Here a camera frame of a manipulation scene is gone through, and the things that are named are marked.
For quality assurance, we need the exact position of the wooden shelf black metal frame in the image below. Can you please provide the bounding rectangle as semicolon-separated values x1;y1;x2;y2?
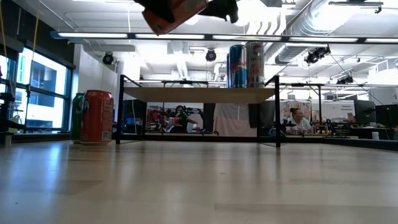
114;74;282;149

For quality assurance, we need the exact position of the black ceiling rail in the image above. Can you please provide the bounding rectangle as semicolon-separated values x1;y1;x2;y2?
328;0;385;15

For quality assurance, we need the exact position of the black monitor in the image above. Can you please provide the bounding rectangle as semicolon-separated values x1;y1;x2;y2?
353;99;376;124
374;104;398;128

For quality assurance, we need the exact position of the black equipment rack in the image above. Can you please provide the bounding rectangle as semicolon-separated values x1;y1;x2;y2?
0;91;16;147

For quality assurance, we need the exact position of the green soda can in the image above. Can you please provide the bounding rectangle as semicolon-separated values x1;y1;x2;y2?
70;92;86;144

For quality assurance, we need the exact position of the large window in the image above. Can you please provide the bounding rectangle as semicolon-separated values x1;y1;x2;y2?
0;46;74;133

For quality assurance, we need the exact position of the linear ceiling light bar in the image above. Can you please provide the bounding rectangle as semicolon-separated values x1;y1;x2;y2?
49;30;398;45

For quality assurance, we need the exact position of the grey pink hung cloth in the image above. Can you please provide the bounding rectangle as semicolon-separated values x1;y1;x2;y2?
213;102;259;138

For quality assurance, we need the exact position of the yellow cable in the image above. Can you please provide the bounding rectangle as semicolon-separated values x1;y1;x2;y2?
26;0;41;94

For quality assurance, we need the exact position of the person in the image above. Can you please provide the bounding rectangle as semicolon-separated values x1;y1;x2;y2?
166;105;200;133
281;107;313;135

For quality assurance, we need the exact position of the red soda can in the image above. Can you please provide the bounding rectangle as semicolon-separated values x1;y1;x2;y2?
80;90;114;146
141;0;209;36

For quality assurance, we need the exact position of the tall white can black lid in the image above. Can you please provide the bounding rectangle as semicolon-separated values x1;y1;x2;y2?
245;41;266;89

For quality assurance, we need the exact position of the black aluminium table frame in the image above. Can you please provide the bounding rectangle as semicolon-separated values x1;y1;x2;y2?
9;132;398;152

